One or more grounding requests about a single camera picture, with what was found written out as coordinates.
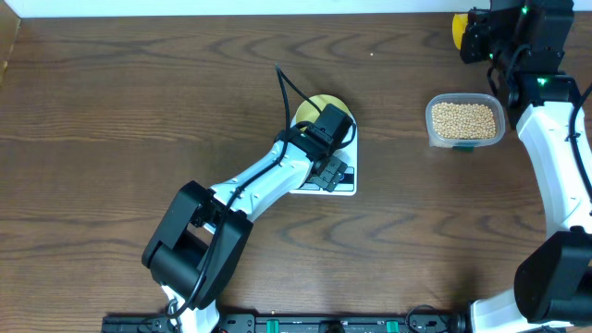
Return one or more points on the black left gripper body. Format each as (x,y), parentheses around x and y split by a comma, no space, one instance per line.
(326,158)

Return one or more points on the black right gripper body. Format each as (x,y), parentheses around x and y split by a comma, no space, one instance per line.
(478,45)

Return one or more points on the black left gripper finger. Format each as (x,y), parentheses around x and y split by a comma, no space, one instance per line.
(333,174)
(317,176)

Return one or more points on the yellow plastic measuring scoop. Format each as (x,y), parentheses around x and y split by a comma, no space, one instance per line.
(459,24)

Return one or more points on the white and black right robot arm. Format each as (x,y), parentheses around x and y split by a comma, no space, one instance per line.
(523,41)

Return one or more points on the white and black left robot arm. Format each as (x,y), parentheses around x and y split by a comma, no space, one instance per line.
(195,249)

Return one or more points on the white digital kitchen scale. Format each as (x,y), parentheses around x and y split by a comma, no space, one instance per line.
(347,185)

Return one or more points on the pale yellow bowl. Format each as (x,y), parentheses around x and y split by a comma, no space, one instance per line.
(309,112)

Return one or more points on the clear plastic container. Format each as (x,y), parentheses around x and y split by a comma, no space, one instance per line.
(465,98)

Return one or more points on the soybeans in container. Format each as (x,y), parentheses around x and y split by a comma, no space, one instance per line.
(464,121)

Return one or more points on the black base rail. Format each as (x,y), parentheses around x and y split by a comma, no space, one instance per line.
(249,323)

